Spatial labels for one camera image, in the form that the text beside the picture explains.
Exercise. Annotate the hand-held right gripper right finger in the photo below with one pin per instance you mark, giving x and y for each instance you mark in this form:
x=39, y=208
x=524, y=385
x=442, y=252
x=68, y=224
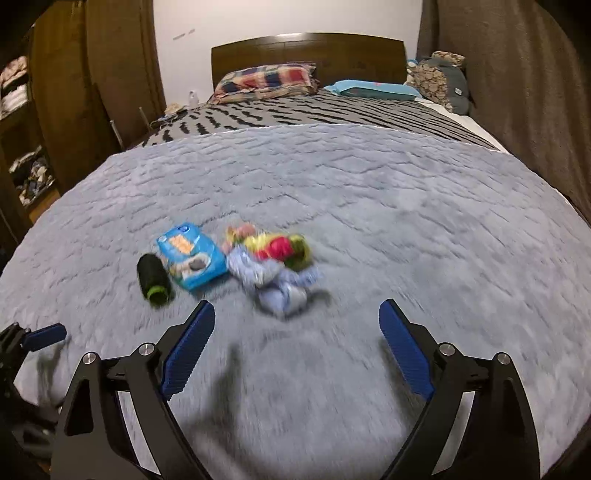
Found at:
x=406, y=355

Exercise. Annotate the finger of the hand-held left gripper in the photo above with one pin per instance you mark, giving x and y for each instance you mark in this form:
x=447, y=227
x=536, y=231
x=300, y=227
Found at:
x=44, y=336

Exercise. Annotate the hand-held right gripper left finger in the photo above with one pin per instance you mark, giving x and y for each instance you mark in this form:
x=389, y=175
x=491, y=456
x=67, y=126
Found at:
x=187, y=355

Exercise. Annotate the black cylinder with green rim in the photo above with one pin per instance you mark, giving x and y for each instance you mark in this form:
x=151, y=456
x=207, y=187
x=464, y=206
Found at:
x=154, y=279

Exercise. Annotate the blue snack packet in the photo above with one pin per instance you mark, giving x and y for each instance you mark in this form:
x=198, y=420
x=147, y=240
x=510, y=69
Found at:
x=191, y=256

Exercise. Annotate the pale blue wrapper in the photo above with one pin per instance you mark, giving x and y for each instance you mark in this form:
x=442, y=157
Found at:
x=272, y=286

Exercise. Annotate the pink wrapper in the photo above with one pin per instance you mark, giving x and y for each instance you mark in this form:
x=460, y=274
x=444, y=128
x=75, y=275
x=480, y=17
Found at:
x=239, y=231

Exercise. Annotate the colourful plush toy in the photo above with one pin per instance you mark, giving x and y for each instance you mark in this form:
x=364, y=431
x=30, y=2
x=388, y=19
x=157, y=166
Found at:
x=279, y=249

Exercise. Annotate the grey fluffy blanket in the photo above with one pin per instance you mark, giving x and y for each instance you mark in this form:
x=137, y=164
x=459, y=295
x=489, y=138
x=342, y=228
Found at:
x=369, y=207

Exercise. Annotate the mixed clothes pile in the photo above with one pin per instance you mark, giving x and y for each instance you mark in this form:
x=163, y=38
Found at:
x=32, y=177

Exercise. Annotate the wooden nightstand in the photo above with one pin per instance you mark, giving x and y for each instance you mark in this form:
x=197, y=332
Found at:
x=159, y=127

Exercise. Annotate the white folded clothes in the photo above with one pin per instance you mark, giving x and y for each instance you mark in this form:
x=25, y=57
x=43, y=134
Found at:
x=14, y=100

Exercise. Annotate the white bed sheet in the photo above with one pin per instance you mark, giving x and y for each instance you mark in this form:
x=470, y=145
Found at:
x=471, y=123

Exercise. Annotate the cream object on nightstand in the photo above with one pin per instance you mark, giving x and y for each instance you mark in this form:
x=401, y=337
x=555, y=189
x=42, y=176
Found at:
x=174, y=110

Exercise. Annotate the grey black striped blanket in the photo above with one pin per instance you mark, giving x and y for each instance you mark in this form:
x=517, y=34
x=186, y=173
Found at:
x=323, y=113

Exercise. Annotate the small white bottle on nightstand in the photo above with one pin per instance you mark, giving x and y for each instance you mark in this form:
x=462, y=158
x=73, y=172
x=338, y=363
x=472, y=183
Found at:
x=193, y=98

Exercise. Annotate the wooden wardrobe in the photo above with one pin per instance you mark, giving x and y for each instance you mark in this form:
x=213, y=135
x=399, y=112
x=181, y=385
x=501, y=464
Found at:
x=92, y=83

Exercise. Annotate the pink folded clothes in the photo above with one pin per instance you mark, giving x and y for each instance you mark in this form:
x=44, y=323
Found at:
x=16, y=69

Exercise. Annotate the light blue pillow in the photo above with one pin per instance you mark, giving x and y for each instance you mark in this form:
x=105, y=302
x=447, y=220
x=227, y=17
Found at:
x=369, y=88

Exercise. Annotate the grey plush toy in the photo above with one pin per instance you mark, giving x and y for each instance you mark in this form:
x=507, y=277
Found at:
x=457, y=90

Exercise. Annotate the patterned brown cushion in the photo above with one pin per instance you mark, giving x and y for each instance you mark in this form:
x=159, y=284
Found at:
x=427, y=76

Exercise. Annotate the plaid pillow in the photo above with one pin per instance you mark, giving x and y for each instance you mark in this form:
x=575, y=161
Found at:
x=265, y=81

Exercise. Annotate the brown curtain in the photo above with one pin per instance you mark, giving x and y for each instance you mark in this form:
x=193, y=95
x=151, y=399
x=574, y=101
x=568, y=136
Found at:
x=521, y=83

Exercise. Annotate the wooden headboard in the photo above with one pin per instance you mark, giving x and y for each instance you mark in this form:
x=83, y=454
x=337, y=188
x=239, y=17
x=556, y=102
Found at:
x=323, y=50

